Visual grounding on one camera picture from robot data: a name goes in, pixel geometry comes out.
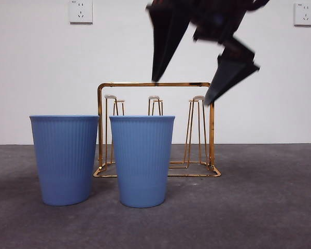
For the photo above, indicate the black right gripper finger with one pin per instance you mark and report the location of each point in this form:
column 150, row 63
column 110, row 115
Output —
column 230, row 70
column 166, row 31

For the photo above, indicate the blue ribbed cup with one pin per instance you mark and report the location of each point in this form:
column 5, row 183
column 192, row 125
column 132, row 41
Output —
column 142, row 160
column 64, row 160

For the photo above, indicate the white wall socket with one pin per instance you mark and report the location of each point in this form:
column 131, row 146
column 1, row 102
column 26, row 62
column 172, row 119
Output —
column 304, row 14
column 81, row 13

